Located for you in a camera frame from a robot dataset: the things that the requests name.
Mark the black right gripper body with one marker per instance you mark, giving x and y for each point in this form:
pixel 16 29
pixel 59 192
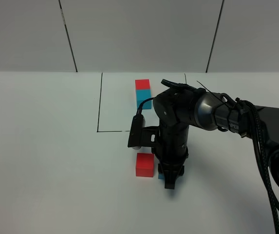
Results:
pixel 172 148

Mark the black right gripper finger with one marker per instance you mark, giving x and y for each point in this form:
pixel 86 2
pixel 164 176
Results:
pixel 181 173
pixel 170 177

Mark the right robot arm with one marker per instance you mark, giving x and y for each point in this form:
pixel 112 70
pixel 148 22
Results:
pixel 182 106

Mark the template blue cube block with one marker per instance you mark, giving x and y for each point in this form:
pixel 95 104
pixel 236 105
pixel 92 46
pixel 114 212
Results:
pixel 142 95

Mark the template red cube block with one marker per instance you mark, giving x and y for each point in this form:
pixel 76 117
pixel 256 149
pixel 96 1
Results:
pixel 142 84

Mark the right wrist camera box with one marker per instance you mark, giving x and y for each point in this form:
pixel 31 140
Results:
pixel 140 136

